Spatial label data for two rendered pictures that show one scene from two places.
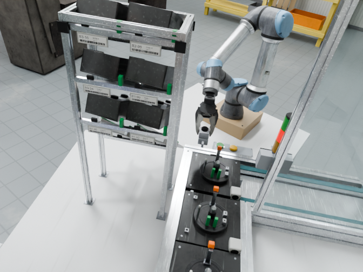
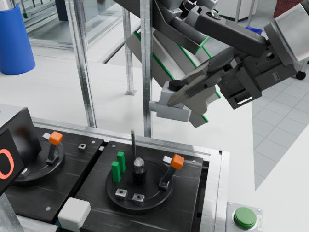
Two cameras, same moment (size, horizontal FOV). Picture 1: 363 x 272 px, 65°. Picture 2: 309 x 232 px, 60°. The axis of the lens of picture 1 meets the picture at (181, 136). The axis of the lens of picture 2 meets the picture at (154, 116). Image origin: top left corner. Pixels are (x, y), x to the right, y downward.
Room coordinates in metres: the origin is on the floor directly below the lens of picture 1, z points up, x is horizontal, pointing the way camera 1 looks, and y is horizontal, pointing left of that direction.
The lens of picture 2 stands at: (1.05, -0.53, 1.42)
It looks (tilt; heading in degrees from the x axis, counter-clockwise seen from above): 36 degrees down; 101
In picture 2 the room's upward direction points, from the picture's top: straight up
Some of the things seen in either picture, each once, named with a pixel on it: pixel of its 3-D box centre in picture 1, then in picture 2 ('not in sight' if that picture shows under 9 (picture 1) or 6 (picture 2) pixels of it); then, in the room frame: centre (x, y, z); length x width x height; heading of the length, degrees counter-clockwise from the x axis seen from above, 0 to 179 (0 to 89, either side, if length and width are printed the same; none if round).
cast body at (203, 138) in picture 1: (203, 135); (170, 98); (0.99, -0.10, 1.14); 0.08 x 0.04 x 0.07; 177
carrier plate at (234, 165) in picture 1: (214, 174); (140, 188); (0.94, -0.18, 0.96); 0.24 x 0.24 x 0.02; 86
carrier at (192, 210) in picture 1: (212, 212); (29, 149); (0.69, -0.16, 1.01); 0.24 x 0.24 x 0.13; 86
